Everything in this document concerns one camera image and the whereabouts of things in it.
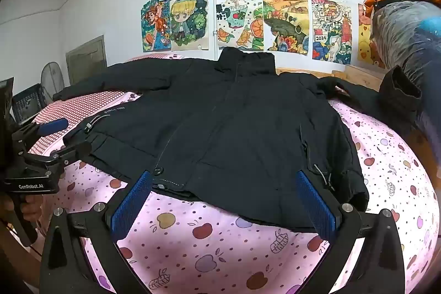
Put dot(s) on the person's left hand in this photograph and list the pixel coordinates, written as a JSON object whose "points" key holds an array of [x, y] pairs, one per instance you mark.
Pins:
{"points": [[30, 208]]}

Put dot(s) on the yellow chick drawing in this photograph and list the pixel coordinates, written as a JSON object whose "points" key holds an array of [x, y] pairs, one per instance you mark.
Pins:
{"points": [[364, 37]]}

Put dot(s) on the landscape hill drawing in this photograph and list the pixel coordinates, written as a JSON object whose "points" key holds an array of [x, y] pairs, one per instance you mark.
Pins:
{"points": [[286, 22]]}

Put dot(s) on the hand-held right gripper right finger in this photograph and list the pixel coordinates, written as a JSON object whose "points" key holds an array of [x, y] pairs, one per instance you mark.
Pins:
{"points": [[315, 204]]}

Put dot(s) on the wooden bed frame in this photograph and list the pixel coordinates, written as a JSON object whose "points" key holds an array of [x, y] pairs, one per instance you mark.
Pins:
{"points": [[365, 78]]}

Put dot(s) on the plastic-wrapped bedding bundle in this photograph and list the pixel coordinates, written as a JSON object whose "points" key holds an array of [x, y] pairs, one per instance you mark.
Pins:
{"points": [[406, 42]]}

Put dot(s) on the orange fruit drawing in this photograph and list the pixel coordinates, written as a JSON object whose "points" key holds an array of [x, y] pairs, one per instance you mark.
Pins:
{"points": [[239, 20]]}

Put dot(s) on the red checked pillow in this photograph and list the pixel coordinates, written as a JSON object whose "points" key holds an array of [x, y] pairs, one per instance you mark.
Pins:
{"points": [[69, 109]]}

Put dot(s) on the pink fruit-print bedsheet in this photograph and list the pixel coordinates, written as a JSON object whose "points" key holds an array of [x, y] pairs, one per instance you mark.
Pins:
{"points": [[206, 245]]}

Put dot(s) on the blond character drawing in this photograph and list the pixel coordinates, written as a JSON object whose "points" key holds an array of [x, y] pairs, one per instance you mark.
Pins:
{"points": [[188, 22]]}

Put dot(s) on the black padded jacket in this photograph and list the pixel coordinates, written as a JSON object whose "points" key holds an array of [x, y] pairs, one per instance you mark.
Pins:
{"points": [[224, 128]]}

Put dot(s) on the grey wooden door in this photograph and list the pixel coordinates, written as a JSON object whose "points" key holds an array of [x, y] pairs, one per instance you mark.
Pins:
{"points": [[86, 58]]}

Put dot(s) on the black plastic crate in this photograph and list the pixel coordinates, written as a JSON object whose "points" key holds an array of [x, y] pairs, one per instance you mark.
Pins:
{"points": [[27, 103]]}

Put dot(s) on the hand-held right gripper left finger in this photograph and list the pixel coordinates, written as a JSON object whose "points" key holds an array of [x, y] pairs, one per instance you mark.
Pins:
{"points": [[132, 204]]}

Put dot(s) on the orange-haired character drawing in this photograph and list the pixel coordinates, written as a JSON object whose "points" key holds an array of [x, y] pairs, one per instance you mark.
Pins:
{"points": [[155, 25]]}

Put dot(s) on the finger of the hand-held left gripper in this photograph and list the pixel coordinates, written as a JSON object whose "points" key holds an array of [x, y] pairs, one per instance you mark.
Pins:
{"points": [[51, 126], [70, 151]]}

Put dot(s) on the city with red tower drawing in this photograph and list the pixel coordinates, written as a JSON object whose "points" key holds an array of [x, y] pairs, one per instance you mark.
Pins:
{"points": [[330, 28]]}

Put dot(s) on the standing electric fan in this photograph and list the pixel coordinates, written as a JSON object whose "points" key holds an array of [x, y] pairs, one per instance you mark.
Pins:
{"points": [[51, 77]]}

